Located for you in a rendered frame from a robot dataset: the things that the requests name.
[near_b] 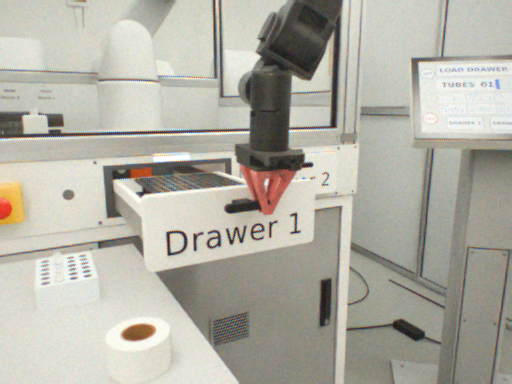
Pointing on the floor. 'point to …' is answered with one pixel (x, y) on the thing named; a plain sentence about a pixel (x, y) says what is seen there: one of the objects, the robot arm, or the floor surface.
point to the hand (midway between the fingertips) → (265, 208)
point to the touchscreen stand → (474, 277)
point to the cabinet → (250, 296)
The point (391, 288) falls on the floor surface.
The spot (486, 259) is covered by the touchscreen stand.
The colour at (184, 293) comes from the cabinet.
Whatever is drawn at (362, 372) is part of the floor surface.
